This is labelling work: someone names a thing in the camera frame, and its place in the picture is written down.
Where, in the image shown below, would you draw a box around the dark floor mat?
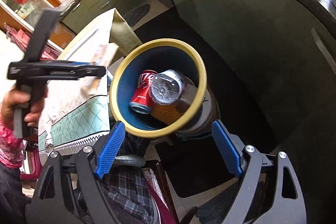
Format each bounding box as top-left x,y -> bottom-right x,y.
123,4 -> 152,28

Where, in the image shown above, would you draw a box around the glass sliding door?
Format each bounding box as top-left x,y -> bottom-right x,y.
0,0 -> 63,38

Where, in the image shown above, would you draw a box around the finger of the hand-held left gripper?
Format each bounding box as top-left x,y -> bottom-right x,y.
51,61 -> 107,72
49,70 -> 105,81

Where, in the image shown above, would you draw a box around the patterned tablecloth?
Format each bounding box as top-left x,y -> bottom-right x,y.
38,7 -> 143,155

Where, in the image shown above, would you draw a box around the person's left forearm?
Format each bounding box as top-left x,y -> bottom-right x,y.
0,119 -> 25,169

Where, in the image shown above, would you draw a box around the white crumpled wrapper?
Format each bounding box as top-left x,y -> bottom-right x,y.
80,74 -> 106,97

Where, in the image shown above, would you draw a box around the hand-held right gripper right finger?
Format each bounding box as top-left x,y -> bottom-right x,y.
211,120 -> 307,224

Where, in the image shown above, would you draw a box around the red checked apron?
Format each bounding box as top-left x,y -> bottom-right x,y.
4,22 -> 63,60

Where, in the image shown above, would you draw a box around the crushed clear plastic bottle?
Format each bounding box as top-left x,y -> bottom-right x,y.
148,70 -> 185,105

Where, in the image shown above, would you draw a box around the pink plastic stool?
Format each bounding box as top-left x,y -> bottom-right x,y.
20,153 -> 44,181

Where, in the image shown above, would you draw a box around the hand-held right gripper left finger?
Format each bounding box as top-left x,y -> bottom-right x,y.
25,120 -> 126,224

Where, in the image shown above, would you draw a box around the red soda can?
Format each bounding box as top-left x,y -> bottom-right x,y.
129,70 -> 158,114

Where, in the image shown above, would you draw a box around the clear plastic bag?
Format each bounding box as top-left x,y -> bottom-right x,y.
59,0 -> 82,14

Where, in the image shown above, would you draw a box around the small printed carton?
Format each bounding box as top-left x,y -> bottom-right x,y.
92,43 -> 119,67

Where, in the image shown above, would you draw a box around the green base cabinets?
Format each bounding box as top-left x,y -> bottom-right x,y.
59,0 -> 336,135

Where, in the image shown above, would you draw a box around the person's left hand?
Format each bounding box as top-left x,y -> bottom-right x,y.
1,88 -> 40,127

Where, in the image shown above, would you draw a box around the blue bin with yellow rim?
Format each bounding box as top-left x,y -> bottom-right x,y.
110,39 -> 219,140

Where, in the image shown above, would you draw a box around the maroon cushioned chair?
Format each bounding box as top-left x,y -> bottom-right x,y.
143,160 -> 182,224

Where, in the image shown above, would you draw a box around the plaid trousers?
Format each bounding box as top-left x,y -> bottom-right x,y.
73,132 -> 161,224

